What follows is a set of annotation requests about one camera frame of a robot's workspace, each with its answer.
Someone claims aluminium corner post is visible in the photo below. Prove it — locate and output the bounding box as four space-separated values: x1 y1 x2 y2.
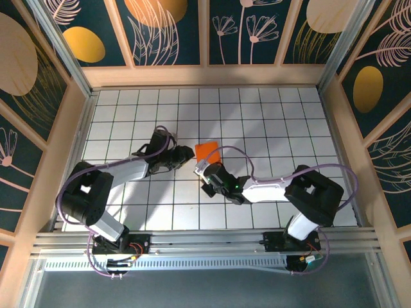
27 0 94 97
316 0 378 94

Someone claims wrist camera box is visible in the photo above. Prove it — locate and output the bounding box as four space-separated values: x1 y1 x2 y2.
205 163 240 191
149 130 178 154

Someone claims large cream circle wall panel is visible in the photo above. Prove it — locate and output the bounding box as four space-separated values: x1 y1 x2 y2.
0 11 70 142

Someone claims dark panel with leaf outlines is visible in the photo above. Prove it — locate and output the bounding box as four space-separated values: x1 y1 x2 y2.
114 0 202 67

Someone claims black controller board with wires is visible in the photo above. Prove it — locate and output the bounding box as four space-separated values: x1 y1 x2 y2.
286 253 324 274
107 255 133 279

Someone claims orange cloth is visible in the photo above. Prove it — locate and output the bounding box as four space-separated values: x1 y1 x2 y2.
194 139 223 165

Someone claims dark panel with flower outlines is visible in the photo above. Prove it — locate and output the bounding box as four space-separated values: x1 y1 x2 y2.
208 0 285 66

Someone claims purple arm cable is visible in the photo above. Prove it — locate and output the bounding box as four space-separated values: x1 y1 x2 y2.
200 146 359 277
56 125 178 280

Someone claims grey slotted cable duct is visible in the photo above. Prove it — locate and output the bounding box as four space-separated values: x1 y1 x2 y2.
43 255 290 274

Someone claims aluminium side rail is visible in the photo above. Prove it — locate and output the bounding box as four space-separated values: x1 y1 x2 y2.
317 86 369 228
50 90 99 232

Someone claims dark panel with yellow oval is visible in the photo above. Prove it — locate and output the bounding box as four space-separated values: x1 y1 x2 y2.
43 0 129 67

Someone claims dark panel with single flower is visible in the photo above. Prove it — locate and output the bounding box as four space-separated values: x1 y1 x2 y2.
0 114 44 234

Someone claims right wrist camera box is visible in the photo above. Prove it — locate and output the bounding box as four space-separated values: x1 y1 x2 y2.
205 163 240 191

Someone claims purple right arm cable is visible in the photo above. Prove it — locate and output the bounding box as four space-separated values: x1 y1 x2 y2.
200 146 359 277

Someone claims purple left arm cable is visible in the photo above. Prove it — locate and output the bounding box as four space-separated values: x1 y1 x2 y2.
56 125 178 280

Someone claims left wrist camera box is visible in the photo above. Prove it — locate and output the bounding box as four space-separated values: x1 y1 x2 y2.
149 130 178 154

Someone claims dark panel with leaf lines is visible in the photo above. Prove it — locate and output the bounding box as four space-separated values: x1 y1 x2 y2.
367 120 411 228

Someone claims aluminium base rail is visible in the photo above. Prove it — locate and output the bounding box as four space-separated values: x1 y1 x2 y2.
30 226 385 257

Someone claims white camera cable plug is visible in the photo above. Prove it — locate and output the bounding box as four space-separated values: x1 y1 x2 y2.
193 161 210 176

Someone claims feather and oval wall panel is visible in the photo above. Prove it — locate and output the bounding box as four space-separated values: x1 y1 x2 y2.
340 0 411 139

